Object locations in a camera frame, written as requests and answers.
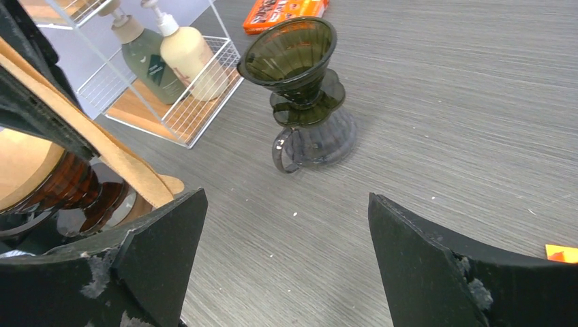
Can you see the brown plastic coffee dripper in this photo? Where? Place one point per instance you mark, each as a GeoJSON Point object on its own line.
{"type": "Point", "coordinates": [72, 184]}

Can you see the clear glass carafe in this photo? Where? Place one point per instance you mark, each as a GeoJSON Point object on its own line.
{"type": "Point", "coordinates": [27, 234]}

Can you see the green pump bottle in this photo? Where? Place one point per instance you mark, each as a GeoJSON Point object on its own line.
{"type": "Point", "coordinates": [140, 49]}

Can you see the dark green coffee dripper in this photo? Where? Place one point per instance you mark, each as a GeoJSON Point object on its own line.
{"type": "Point", "coordinates": [291, 60]}

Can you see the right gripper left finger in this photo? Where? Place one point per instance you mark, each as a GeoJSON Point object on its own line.
{"type": "Point", "coordinates": [132, 275]}

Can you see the white wire shelf rack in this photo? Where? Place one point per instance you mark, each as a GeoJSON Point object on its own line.
{"type": "Point", "coordinates": [105, 86]}

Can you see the cream pump bottle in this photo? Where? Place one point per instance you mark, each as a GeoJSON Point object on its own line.
{"type": "Point", "coordinates": [188, 54]}

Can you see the orange Scrub Daddy sponge package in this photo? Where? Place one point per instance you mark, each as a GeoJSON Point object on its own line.
{"type": "Point", "coordinates": [559, 253]}

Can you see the brown paper coffee filter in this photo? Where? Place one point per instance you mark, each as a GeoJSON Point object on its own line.
{"type": "Point", "coordinates": [157, 189]}
{"type": "Point", "coordinates": [25, 162]}

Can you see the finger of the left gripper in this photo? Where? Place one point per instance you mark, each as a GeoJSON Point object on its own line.
{"type": "Point", "coordinates": [21, 109]}

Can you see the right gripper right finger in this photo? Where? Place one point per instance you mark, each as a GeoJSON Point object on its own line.
{"type": "Point", "coordinates": [434, 276]}

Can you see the small orange box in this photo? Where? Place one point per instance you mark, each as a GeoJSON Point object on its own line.
{"type": "Point", "coordinates": [267, 13]}

